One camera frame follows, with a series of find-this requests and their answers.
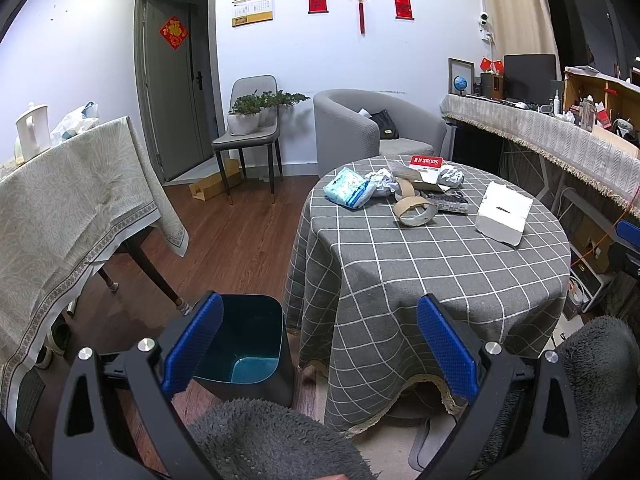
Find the blue white plastic package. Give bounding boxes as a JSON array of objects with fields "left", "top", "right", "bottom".
[{"left": 323, "top": 167, "right": 376, "bottom": 210}]

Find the grey checked round tablecloth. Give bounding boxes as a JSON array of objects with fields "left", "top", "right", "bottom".
[{"left": 284, "top": 185, "right": 570, "bottom": 436}]

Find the grey fuzzy clothing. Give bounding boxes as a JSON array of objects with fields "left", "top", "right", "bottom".
[{"left": 189, "top": 399, "right": 375, "bottom": 480}]

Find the black handbag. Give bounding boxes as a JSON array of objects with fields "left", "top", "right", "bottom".
[{"left": 370, "top": 110, "right": 399, "bottom": 140}]

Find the grey green door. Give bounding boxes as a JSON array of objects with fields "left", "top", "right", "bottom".
[{"left": 134, "top": 0, "right": 218, "bottom": 183}]

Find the black remote control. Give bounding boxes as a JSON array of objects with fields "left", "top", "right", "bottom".
[{"left": 424, "top": 192, "right": 470, "bottom": 214}]

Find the white plastic bag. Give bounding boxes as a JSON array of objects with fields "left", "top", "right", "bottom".
[{"left": 50, "top": 101, "right": 100, "bottom": 146}]

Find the beige curtain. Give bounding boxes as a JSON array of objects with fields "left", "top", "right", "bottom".
[{"left": 483, "top": 0, "right": 561, "bottom": 77}]

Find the wooden desk shelf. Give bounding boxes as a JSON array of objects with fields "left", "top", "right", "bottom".
[{"left": 562, "top": 66, "right": 639, "bottom": 146}]

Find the brown tape roll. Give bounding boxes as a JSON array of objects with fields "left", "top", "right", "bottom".
[{"left": 393, "top": 196, "right": 438, "bottom": 228}]

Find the dark teal trash bin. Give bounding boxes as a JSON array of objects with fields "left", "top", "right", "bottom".
[{"left": 193, "top": 295, "right": 295, "bottom": 408}]

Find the red fu door sticker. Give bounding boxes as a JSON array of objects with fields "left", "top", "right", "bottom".
[{"left": 160, "top": 16, "right": 189, "bottom": 50}]

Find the red white torn envelope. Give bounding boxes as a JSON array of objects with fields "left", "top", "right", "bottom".
[{"left": 387, "top": 156, "right": 450, "bottom": 193}]

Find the white electric kettle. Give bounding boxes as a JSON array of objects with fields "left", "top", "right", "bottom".
[{"left": 15, "top": 103, "right": 51, "bottom": 162}]

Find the grey dining chair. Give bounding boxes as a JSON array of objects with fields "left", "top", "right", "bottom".
[{"left": 212, "top": 75, "right": 283, "bottom": 203}]

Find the blue globe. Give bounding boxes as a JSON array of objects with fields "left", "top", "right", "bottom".
[{"left": 451, "top": 75, "right": 468, "bottom": 96}]

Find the white cardboard box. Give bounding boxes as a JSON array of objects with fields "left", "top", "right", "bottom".
[{"left": 475, "top": 182, "right": 534, "bottom": 247}]

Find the white security camera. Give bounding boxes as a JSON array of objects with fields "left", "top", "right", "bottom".
[{"left": 478, "top": 11, "right": 490, "bottom": 30}]

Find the wall calendar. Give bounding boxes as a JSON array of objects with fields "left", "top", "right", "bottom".
[{"left": 232, "top": 0, "right": 273, "bottom": 27}]

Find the cardboard box on floor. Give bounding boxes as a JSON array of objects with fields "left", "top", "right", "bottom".
[{"left": 189, "top": 158, "right": 243, "bottom": 202}]

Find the potted green plant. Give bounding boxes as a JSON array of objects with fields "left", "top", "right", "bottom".
[{"left": 228, "top": 90, "right": 309, "bottom": 136}]

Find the beige patterned tablecloth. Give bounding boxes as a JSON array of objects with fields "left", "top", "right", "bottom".
[{"left": 1, "top": 117, "right": 189, "bottom": 422}]

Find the picture frame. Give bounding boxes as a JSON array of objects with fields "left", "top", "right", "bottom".
[{"left": 448, "top": 58, "right": 475, "bottom": 96}]

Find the black monitor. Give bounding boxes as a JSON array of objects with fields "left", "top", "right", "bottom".
[{"left": 503, "top": 54, "right": 556, "bottom": 105}]

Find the right red scroll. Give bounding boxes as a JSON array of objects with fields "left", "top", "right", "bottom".
[{"left": 394, "top": 0, "right": 413, "bottom": 21}]

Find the grey armchair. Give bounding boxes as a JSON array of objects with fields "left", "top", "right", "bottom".
[{"left": 312, "top": 89, "right": 447, "bottom": 177}]

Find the grey fringed desk cloth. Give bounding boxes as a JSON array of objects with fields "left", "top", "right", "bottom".
[{"left": 440, "top": 94, "right": 639, "bottom": 217}]

